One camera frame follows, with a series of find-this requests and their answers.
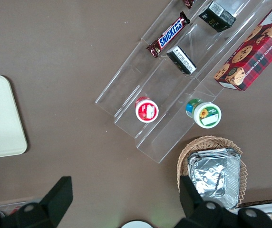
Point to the clear acrylic stepped display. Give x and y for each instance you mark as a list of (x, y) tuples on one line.
[(150, 83)]

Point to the green lid yogurt cup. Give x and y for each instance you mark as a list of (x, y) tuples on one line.
[(207, 115)]

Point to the aluminium foil tray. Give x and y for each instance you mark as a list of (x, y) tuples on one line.
[(212, 175)]

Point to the red lid yogurt cup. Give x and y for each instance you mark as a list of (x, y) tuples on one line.
[(146, 110)]

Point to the Snickers chocolate bar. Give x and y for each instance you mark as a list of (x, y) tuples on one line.
[(169, 34), (188, 3)]

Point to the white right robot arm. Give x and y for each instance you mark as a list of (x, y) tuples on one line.
[(137, 224)]

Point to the white snack bin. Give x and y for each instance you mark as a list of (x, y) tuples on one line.
[(257, 209)]

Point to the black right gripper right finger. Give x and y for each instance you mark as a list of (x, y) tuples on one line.
[(193, 202)]

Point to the small black carton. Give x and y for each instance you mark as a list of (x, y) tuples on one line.
[(182, 60), (218, 15)]

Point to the red tartan cookie box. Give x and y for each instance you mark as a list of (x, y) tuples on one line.
[(252, 61)]

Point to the light tan wicker basket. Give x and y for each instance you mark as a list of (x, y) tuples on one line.
[(186, 152)]

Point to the beige plastic tray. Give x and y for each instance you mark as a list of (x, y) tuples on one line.
[(0, 116)]

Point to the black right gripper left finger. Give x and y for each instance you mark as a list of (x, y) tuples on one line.
[(55, 199)]

